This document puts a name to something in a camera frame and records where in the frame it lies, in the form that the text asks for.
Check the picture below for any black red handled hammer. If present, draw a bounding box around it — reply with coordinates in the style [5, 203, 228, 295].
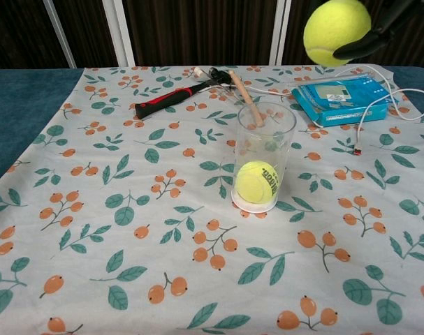
[134, 66, 233, 120]

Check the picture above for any floral print tablecloth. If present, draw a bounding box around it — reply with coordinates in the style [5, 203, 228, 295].
[0, 64, 424, 335]

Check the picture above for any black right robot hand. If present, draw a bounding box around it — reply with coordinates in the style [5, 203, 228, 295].
[332, 0, 424, 61]

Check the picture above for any white usb cable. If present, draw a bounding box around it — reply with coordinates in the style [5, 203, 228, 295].
[211, 65, 424, 156]

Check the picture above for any clear plastic cup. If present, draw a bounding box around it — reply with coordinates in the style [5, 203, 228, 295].
[231, 102, 298, 214]

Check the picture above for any blue packaged box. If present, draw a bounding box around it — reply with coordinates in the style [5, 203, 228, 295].
[291, 78, 398, 128]

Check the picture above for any wooden stick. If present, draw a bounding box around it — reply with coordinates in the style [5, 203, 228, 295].
[227, 69, 265, 128]

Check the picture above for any white metal frame post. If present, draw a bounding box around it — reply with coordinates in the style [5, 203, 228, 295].
[269, 0, 292, 66]
[42, 0, 78, 69]
[103, 0, 136, 67]

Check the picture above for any printed yellow tennis ball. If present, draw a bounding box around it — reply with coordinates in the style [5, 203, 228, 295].
[235, 160, 279, 204]

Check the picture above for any plain yellow tennis ball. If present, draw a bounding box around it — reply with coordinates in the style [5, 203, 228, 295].
[302, 0, 372, 66]

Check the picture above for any teal table cover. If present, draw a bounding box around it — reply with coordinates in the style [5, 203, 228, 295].
[0, 66, 424, 191]

